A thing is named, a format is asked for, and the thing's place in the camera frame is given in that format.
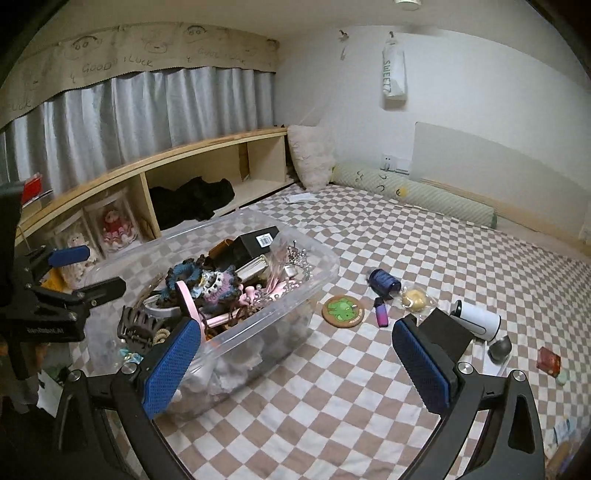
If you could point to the beige curtain valance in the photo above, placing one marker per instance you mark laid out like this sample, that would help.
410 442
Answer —
138 50

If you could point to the clear plastic storage box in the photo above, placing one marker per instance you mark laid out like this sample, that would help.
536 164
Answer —
277 332

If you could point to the yellow bun in wrapper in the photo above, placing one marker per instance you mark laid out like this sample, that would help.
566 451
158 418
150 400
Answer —
414 299

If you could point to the silver tiara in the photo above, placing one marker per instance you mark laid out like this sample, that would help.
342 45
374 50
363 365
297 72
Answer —
300 261

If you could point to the purple jar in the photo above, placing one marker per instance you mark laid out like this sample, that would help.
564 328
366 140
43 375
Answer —
383 280

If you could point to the pink headband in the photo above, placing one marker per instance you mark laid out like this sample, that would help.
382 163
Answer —
187 300

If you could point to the white ceiling lamp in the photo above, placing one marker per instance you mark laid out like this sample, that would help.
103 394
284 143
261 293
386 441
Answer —
406 3

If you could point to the metallic gold box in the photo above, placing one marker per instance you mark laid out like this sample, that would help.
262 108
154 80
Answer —
256 272

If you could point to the white wall socket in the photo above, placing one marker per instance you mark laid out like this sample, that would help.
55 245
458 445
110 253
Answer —
387 162

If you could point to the black dome-shaped object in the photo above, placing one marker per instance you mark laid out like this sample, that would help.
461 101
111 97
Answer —
499 349

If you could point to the white plush doll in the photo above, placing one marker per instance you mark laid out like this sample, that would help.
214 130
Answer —
78 244

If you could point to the red white card box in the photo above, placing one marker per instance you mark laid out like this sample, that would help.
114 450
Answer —
34 187

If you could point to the black cardboard box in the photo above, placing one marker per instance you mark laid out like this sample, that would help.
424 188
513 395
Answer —
254 249

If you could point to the pink hair clip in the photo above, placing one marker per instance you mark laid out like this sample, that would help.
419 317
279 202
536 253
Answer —
272 291

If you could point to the black square block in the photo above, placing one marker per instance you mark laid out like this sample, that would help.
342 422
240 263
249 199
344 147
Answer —
445 330

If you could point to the green bolster pillow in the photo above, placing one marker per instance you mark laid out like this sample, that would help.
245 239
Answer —
415 198

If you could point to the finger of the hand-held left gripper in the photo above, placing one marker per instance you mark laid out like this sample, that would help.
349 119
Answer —
99 290
69 256

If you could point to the purple pink vape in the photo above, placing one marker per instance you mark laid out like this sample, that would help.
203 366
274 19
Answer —
381 316

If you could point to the red small box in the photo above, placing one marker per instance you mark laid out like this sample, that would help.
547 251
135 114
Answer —
548 361

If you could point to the black cloth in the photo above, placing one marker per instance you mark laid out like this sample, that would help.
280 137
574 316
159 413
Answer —
194 198

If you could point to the black hair claw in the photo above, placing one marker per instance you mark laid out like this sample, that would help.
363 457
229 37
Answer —
136 330

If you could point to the green round coaster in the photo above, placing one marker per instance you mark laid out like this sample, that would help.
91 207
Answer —
342 311

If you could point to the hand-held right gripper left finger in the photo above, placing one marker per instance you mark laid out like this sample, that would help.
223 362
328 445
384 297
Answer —
171 369

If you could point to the checkered bed sheet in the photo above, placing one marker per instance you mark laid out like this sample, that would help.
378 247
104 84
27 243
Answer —
351 392

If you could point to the blue pink crochet pouch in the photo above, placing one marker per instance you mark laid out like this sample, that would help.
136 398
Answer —
182 272

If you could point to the wooden shelf unit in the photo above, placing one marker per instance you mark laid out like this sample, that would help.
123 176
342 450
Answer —
184 150

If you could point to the brown pink crochet piece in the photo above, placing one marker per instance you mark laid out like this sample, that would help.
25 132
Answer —
226 288

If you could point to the white cylindrical device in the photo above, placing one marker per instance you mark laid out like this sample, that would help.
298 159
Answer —
478 321

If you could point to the grey curtain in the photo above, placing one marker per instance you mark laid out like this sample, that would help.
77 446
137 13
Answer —
138 110

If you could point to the white fluffy pillow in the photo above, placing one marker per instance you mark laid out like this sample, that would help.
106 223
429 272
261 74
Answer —
311 157

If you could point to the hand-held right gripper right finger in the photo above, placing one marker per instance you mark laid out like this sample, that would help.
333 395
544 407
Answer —
425 369

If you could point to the brown small box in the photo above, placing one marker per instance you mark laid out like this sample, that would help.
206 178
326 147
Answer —
222 250

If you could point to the doll in red dress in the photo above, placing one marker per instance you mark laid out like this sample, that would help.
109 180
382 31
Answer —
117 226

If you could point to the light blue white packet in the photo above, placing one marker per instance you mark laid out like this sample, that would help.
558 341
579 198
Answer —
565 429

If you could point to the white paper sheet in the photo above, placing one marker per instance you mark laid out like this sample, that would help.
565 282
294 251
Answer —
298 198

